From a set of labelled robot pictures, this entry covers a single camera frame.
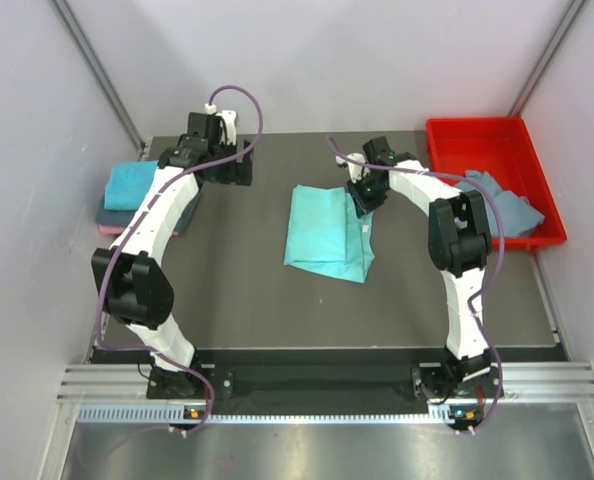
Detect turquoise t-shirt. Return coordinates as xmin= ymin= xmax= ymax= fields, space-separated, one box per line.
xmin=283 ymin=185 xmax=375 ymax=284

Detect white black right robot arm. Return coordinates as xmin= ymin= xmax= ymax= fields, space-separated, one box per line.
xmin=336 ymin=136 xmax=493 ymax=405

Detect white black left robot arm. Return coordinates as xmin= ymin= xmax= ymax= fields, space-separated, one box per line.
xmin=91 ymin=134 xmax=254 ymax=399

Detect folded blue t-shirt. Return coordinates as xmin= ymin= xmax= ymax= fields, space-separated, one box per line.
xmin=104 ymin=161 xmax=158 ymax=211

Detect folded pink t-shirt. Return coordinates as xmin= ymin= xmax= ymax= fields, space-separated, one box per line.
xmin=98 ymin=224 xmax=180 ymax=236

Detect red plastic bin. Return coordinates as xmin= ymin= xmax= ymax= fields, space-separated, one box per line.
xmin=426 ymin=117 xmax=567 ymax=253

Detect grey-blue t-shirt in bin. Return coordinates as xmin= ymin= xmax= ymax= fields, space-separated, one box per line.
xmin=465 ymin=170 xmax=545 ymax=239

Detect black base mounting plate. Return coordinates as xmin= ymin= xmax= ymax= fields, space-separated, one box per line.
xmin=147 ymin=364 xmax=499 ymax=401

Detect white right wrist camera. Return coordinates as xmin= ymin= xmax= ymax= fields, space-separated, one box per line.
xmin=335 ymin=153 xmax=368 ymax=187

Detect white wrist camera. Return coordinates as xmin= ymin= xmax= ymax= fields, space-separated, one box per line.
xmin=204 ymin=103 xmax=238 ymax=146
xmin=335 ymin=153 xmax=368 ymax=187

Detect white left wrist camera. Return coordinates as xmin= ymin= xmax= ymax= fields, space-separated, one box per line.
xmin=204 ymin=103 xmax=238 ymax=146

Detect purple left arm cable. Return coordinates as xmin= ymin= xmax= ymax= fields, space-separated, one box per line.
xmin=92 ymin=85 xmax=264 ymax=434

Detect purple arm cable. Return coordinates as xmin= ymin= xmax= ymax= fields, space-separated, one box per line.
xmin=327 ymin=136 xmax=508 ymax=435
xmin=92 ymin=85 xmax=264 ymax=434

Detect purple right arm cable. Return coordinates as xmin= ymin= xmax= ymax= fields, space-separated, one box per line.
xmin=327 ymin=136 xmax=508 ymax=435

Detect left aluminium corner post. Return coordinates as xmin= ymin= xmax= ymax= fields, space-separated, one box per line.
xmin=48 ymin=0 xmax=146 ymax=151

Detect aluminium corner post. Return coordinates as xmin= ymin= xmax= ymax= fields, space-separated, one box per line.
xmin=507 ymin=0 xmax=590 ymax=117
xmin=48 ymin=0 xmax=146 ymax=151

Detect right aluminium corner post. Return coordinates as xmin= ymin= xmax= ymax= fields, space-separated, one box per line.
xmin=507 ymin=0 xmax=590 ymax=117

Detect slotted grey cable duct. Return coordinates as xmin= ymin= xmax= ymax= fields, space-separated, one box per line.
xmin=77 ymin=404 xmax=477 ymax=425

